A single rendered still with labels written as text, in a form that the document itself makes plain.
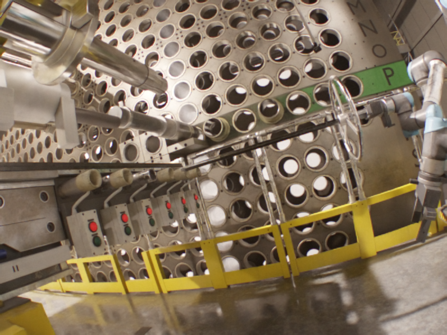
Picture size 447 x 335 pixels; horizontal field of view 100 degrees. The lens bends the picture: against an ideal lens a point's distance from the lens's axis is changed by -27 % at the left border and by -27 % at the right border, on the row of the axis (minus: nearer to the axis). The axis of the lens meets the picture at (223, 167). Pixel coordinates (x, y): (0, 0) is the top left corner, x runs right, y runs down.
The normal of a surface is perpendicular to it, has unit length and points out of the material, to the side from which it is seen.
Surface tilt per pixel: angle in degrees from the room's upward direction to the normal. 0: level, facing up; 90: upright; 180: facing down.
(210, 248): 90
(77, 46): 90
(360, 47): 90
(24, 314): 90
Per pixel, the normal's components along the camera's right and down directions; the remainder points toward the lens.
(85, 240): -0.30, 0.01
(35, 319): 0.91, -0.28
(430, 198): -0.54, 0.22
